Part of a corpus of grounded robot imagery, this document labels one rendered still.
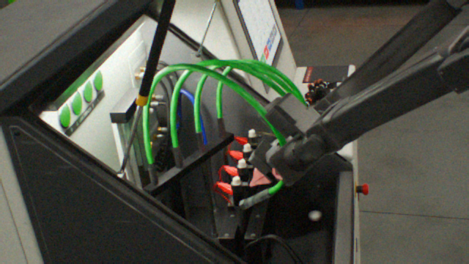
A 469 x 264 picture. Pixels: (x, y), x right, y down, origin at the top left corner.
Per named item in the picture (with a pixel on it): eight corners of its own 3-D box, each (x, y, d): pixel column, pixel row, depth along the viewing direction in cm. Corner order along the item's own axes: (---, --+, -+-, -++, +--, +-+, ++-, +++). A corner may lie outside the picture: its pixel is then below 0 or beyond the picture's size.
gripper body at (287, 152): (264, 161, 120) (277, 149, 113) (301, 132, 124) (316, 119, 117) (286, 188, 119) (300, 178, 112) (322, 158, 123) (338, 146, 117)
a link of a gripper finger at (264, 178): (242, 163, 149) (264, 141, 143) (264, 183, 149) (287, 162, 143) (229, 177, 144) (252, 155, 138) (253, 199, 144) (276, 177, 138)
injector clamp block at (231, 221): (265, 288, 154) (259, 237, 147) (226, 287, 156) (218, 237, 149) (281, 210, 183) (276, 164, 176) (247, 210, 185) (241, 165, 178)
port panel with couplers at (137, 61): (160, 165, 169) (139, 56, 155) (148, 165, 170) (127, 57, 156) (173, 142, 181) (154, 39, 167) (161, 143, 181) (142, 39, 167)
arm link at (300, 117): (326, 151, 102) (356, 119, 106) (275, 101, 103) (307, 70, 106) (298, 172, 113) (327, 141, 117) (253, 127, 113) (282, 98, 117)
